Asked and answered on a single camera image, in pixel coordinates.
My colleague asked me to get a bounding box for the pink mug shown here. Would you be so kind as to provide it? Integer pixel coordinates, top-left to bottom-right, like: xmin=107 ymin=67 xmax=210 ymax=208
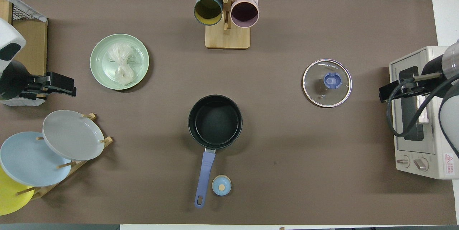
xmin=231 ymin=0 xmax=259 ymax=28

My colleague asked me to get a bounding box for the dark teal mug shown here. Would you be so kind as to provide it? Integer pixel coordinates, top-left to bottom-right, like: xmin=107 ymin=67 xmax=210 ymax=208
xmin=194 ymin=0 xmax=223 ymax=26

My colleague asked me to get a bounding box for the light blue plate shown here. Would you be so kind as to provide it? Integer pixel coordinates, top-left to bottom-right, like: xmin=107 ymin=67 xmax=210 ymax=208
xmin=0 ymin=131 xmax=72 ymax=187

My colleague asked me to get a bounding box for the wire basket wooden shelf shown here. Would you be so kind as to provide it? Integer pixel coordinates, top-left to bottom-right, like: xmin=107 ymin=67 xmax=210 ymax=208
xmin=0 ymin=0 xmax=48 ymax=107

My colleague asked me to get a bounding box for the beige toaster oven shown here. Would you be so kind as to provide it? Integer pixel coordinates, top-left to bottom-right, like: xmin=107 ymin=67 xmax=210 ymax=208
xmin=389 ymin=46 xmax=459 ymax=180

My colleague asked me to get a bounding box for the glass lid blue knob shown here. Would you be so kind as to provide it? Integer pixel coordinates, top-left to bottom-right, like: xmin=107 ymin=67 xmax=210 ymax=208
xmin=302 ymin=59 xmax=352 ymax=108

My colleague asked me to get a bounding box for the mint green plate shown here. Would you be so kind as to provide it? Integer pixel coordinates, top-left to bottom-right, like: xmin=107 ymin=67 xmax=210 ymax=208
xmin=90 ymin=34 xmax=150 ymax=90

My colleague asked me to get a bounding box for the wooden mug tree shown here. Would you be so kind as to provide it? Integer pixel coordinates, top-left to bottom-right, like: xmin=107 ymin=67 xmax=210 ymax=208
xmin=193 ymin=0 xmax=262 ymax=49

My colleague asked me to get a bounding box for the wooden plate rack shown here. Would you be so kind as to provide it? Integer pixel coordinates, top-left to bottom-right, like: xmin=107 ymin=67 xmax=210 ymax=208
xmin=16 ymin=113 xmax=114 ymax=199

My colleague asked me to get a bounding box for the black wire basket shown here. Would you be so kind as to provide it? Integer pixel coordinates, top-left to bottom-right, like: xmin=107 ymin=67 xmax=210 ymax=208
xmin=0 ymin=0 xmax=48 ymax=23

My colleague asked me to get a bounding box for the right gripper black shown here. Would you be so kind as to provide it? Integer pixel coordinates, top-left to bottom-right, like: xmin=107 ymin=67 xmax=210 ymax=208
xmin=379 ymin=78 xmax=431 ymax=103

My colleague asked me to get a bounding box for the clear plastic noodle bag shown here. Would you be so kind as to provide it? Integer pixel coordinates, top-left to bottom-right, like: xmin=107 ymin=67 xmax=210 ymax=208
xmin=107 ymin=43 xmax=136 ymax=85

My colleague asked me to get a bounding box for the yellow plate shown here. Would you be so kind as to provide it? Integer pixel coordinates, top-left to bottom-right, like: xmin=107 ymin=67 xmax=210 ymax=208
xmin=0 ymin=165 xmax=35 ymax=216

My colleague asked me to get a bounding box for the grey plate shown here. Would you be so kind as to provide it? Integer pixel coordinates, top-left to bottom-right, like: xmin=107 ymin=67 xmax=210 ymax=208
xmin=42 ymin=110 xmax=105 ymax=161

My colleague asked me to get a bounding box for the small blue round cap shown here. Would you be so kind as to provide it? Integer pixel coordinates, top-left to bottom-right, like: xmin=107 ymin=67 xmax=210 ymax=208
xmin=212 ymin=175 xmax=232 ymax=197

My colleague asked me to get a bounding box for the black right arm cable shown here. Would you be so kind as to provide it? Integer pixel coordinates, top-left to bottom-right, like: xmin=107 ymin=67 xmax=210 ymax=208
xmin=386 ymin=74 xmax=459 ymax=139

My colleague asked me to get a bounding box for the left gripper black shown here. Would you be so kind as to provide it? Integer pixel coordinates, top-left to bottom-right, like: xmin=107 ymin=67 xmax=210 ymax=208
xmin=22 ymin=71 xmax=77 ymax=100

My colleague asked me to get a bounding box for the brown table mat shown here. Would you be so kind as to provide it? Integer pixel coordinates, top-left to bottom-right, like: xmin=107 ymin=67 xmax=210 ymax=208
xmin=0 ymin=0 xmax=456 ymax=225

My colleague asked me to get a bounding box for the black pot blue handle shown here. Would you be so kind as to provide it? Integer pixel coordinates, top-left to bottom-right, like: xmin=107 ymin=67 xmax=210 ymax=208
xmin=188 ymin=95 xmax=243 ymax=208

